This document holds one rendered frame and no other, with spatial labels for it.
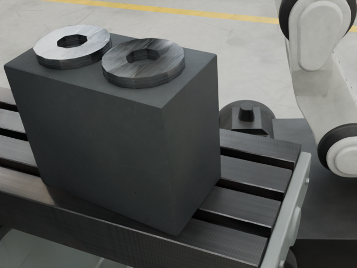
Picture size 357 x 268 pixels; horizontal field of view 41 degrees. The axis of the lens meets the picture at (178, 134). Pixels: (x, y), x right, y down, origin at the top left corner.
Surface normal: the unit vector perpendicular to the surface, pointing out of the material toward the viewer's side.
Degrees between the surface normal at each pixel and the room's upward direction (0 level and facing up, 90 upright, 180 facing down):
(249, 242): 0
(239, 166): 0
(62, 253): 90
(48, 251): 90
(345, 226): 0
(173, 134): 90
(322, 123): 90
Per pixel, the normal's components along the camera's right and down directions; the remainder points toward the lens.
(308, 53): -0.08, 0.61
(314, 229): -0.08, -0.80
